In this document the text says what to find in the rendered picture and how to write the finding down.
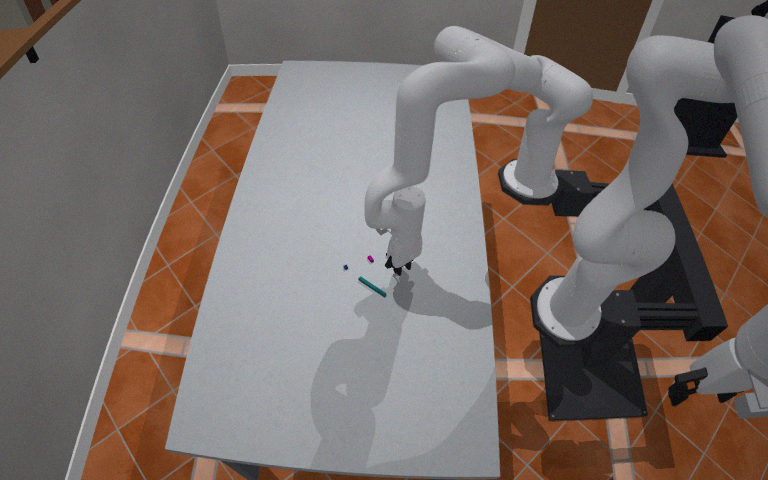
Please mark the turquoise rod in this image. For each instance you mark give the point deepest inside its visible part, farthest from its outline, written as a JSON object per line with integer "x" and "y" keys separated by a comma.
{"x": 372, "y": 286}

